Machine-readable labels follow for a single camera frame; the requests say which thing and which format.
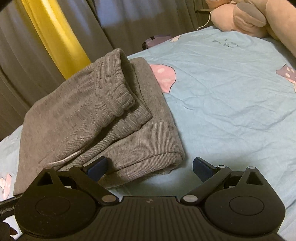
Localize grey curtain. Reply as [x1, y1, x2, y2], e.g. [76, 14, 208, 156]
[1, 1, 205, 138]

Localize light blue bed sheet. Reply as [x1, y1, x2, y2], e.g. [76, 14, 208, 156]
[1, 27, 295, 240]

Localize pink plush toy on bed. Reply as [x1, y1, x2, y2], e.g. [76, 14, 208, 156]
[206, 0, 295, 56]

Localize yellow curtain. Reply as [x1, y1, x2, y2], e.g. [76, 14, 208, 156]
[22, 1, 91, 79]

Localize white drawstring cord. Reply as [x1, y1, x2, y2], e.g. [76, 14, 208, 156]
[46, 149, 83, 168]

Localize grey sweatpants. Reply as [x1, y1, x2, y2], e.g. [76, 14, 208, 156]
[14, 49, 185, 195]

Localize white charging cable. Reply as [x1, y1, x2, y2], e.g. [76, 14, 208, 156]
[196, 10, 213, 31]

